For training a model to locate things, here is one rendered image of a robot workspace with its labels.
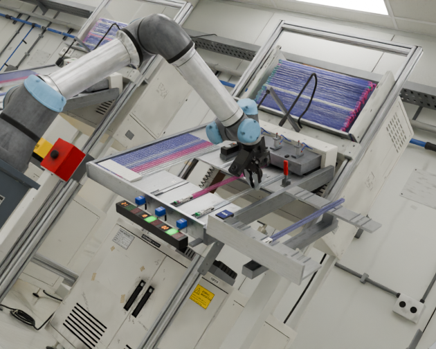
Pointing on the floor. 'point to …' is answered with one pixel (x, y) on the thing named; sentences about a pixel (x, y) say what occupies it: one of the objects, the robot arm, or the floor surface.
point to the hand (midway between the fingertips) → (253, 188)
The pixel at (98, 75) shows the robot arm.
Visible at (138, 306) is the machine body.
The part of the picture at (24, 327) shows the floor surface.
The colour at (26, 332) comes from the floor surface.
